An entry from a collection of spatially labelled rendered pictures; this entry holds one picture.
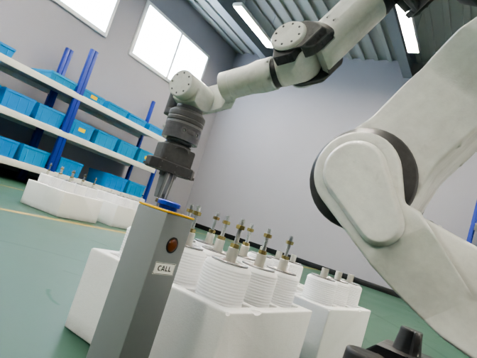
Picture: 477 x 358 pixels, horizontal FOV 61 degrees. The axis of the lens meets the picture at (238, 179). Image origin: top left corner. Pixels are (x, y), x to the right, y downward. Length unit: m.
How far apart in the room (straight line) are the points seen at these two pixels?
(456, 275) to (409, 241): 0.06
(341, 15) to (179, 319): 0.67
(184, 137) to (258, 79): 0.21
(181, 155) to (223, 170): 7.67
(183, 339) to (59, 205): 2.38
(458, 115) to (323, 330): 0.80
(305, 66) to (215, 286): 0.48
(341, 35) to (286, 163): 7.14
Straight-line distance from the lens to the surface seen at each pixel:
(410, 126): 0.60
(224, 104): 0.97
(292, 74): 0.89
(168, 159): 0.94
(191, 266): 0.85
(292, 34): 0.88
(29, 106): 5.51
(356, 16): 0.92
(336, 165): 0.55
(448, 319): 0.55
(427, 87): 0.62
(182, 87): 0.95
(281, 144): 8.16
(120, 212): 3.51
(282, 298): 0.99
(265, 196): 8.00
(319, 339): 1.24
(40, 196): 3.23
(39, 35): 6.43
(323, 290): 1.28
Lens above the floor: 0.33
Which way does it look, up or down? 6 degrees up
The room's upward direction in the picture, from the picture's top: 18 degrees clockwise
